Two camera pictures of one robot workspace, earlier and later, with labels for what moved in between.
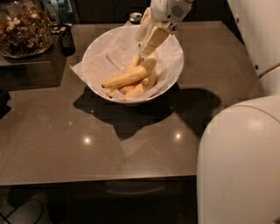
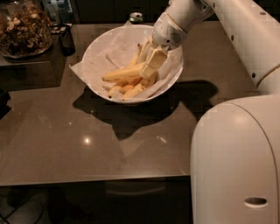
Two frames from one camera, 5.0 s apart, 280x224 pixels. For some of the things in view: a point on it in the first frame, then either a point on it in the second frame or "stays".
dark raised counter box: [41, 71] stays
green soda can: [135, 17] stays
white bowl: [115, 65] stays
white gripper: [168, 10] to [166, 32]
